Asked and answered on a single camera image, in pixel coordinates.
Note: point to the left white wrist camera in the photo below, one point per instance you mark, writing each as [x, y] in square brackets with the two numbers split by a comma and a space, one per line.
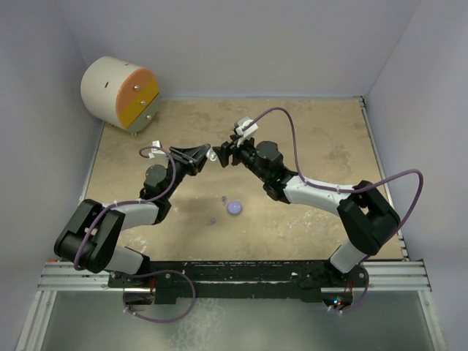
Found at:
[156, 153]

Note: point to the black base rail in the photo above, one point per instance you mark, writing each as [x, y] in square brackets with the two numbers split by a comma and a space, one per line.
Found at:
[309, 281]

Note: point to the white earbud charging case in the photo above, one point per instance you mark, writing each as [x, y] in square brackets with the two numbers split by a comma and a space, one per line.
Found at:
[211, 155]

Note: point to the purple earbud charging case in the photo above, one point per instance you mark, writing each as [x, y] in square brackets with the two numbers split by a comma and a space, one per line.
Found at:
[234, 208]

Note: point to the round drawer cabinet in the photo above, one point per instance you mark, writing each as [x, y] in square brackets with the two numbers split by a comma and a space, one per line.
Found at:
[119, 93]

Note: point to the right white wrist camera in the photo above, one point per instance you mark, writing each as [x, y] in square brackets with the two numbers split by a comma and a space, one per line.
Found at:
[245, 128]

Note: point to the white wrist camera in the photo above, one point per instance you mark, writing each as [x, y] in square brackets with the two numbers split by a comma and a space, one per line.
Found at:
[156, 153]
[245, 128]

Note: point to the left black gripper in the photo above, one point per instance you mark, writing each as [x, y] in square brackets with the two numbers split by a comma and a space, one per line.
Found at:
[191, 159]

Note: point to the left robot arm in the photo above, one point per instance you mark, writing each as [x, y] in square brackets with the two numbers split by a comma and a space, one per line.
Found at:
[90, 237]

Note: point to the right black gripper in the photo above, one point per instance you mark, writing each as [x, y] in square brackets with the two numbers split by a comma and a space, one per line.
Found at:
[227, 149]

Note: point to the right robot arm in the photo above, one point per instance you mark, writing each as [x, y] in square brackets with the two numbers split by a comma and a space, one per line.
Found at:
[367, 217]

